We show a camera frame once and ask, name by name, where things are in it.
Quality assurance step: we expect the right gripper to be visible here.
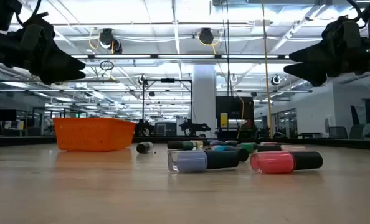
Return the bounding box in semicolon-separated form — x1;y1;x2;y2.
283;15;370;87

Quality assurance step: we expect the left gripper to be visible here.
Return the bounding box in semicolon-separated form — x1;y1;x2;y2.
0;12;87;85

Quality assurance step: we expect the red nail polish bottle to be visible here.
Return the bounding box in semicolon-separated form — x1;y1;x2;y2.
250;151;324;175

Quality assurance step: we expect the green nail polish bottle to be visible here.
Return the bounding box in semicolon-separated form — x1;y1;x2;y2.
236;142;259;154

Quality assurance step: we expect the bright blue nail polish bottle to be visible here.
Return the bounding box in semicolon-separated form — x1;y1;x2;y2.
210;144;250;163

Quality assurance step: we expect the white nail polish bottle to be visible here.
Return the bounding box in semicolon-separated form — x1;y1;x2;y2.
136;141;154;154

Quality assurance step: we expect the dark green glitter nail polish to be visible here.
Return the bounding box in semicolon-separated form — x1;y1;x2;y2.
167;141;194;151

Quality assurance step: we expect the lavender nail polish bottle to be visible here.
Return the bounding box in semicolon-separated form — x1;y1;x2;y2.
167;149;240;174

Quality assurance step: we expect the black computer monitor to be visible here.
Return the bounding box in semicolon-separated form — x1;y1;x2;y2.
0;108;18;123

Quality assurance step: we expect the grey mesh office chair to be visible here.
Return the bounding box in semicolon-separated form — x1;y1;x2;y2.
348;124;365;140
328;126;349;140

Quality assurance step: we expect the orange plastic basket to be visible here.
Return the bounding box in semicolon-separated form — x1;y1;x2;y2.
53;117;136;152

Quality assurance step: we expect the black equipment cabinet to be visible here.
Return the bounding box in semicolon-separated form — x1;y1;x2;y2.
215;95;255;139

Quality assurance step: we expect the white building pillar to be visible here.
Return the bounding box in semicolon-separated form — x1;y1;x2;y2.
192;64;218;138

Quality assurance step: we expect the long ceiling light bar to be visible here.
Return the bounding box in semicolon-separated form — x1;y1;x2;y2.
70;54;291;60

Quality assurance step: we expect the black hanging cable loop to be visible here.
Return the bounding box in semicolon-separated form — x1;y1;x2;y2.
99;60;115;72

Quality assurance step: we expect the black coiled cable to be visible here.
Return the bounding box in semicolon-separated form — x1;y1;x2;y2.
221;0;233;138

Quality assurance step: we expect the black aluminium rig frame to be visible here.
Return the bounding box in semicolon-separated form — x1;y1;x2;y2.
141;77;194;138

